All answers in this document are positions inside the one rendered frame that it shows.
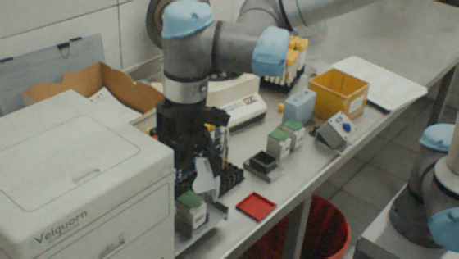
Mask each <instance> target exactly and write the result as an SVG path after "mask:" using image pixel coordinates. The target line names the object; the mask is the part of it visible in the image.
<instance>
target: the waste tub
mask: <svg viewBox="0 0 459 259"><path fill-rule="evenodd" d="M307 82H308V86H307V89H309V90H311V91H312V92H316V100H315V105H314V108H313V112H312V115H316V116H318V117H320V118H321V119H322V120H326V121H327V120H330V118H331V117H333V116H335V115H336V114H338V113H339V112H340V111H342V112H343V113H344V115H345V116H346V117H347V118H348V119H349V120H350V121H351V120H353V119H355V118H356V117H357V116H359V115H360V114H362V112H364V110H365V106H366V99H367V95H368V93H369V89H370V85H371V83H369V82H367V81H365V80H363V79H359V78H357V77H356V76H354V75H351V74H348V73H346V72H343V71H342V70H340V69H335V68H334V67H333V68H331V69H328V70H327V71H326V72H324V73H322V74H319V75H317V76H316V77H314V78H311V79H310V80H308V81H307Z"/></svg>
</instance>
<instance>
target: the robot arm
mask: <svg viewBox="0 0 459 259"><path fill-rule="evenodd" d="M386 1H388V0H246V1H245V2H244V3H243V5H242V7H241V10H240V12H239V16H238V19H237V21H236V23H233V22H228V21H222V20H214V16H213V11H212V9H211V7H210V5H207V4H206V3H201V2H200V1H191V0H184V1H176V2H173V3H171V4H170V5H168V6H167V7H166V8H165V10H164V25H163V31H162V33H161V36H162V37H163V95H164V100H162V101H161V102H158V103H156V126H155V127H153V128H152V129H149V136H150V137H152V136H153V135H156V136H157V137H158V142H160V143H163V144H164V145H166V146H167V147H168V148H171V149H172V150H173V153H174V169H176V167H177V171H180V170H182V169H184V168H186V167H187V166H190V165H191V164H193V159H194V158H195V157H198V154H199V153H200V152H202V157H199V158H198V159H197V160H196V161H195V168H196V171H197V173H198V175H197V177H196V179H195V181H194V182H193V191H194V192H195V193H196V194H200V193H205V192H206V191H209V193H210V195H211V198H212V200H213V202H216V201H217V199H218V196H219V187H220V158H219V153H218V151H217V149H216V147H215V145H214V142H213V138H211V134H210V133H209V129H208V127H207V126H205V125H214V126H215V127H221V126H222V127H226V128H227V126H228V123H229V121H230V118H231V116H232V115H229V114H228V113H227V111H224V110H223V109H222V108H220V107H216V106H212V107H209V106H207V95H208V89H209V70H210V69H217V70H226V71H231V72H237V73H247V74H252V75H255V76H258V77H262V76H270V77H280V76H281V75H282V74H283V73H284V69H285V64H286V60H287V55H288V50H289V32H293V31H296V30H300V29H302V28H306V27H308V26H311V25H314V24H319V23H321V22H323V21H325V20H332V19H334V18H336V17H339V16H342V15H347V14H348V13H351V12H353V11H359V10H361V9H363V8H365V7H371V6H374V5H375V4H378V3H382V2H386ZM419 143H420V144H419V149H418V152H417V154H416V157H415V162H414V165H413V167H412V169H411V173H410V178H409V180H408V182H407V185H406V187H405V188H403V190H402V191H401V192H400V193H399V194H398V196H397V197H396V198H395V199H394V200H393V201H392V206H391V208H390V210H389V219H390V222H391V224H392V227H393V228H394V229H395V230H396V231H397V232H398V233H400V235H401V236H403V237H404V238H405V239H407V240H408V241H411V242H413V243H414V244H418V245H420V246H422V247H425V248H445V249H447V250H448V251H450V252H457V253H459V110H458V113H457V121H456V124H455V125H432V126H430V127H428V129H426V130H425V131H424V133H423V137H422V139H420V141H419ZM203 151H204V152H203Z"/></svg>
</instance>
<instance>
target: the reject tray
mask: <svg viewBox="0 0 459 259"><path fill-rule="evenodd" d="M277 206H278V204H276V203H274V202H272V201H271V200H270V199H268V198H265V197H263V196H262V195H260V194H258V193H256V192H255V191H253V192H252V193H251V194H249V195H248V196H247V197H246V198H243V199H242V201H240V202H239V203H237V204H236V205H235V207H236V208H237V209H238V210H240V211H241V212H243V213H245V214H247V216H251V217H252V218H253V219H254V220H256V221H258V222H260V221H261V220H263V219H264V218H265V217H266V216H268V215H269V214H270V212H273V210H274V209H275V208H276V207H277Z"/></svg>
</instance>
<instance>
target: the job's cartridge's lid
mask: <svg viewBox="0 0 459 259"><path fill-rule="evenodd" d="M176 200H177V202H181V204H183V205H184V206H186V207H187V208H189V209H191V208H192V207H200V206H201V205H202V203H201V201H203V200H204V198H202V197H200V196H199V195H198V194H196V193H195V192H193V191H191V189H190V190H189V191H187V192H186V193H183V194H182V195H181V196H180V197H179V198H176Z"/></svg>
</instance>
